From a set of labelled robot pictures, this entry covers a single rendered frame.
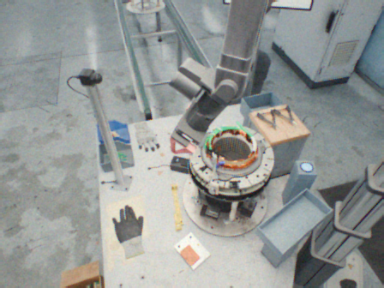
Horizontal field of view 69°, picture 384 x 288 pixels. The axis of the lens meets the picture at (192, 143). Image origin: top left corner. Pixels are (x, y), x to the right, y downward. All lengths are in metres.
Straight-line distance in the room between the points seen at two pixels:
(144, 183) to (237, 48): 1.00
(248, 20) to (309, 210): 0.76
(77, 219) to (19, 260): 0.43
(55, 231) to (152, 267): 1.25
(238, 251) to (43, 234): 1.54
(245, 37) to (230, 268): 0.91
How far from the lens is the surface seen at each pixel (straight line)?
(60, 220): 2.35
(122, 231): 1.25
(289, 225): 1.03
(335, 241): 1.30
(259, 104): 1.46
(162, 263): 1.19
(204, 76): 0.56
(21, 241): 2.39
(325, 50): 3.26
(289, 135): 1.24
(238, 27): 0.48
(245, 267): 1.20
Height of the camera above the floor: 1.90
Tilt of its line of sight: 47 degrees down
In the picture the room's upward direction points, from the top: straight up
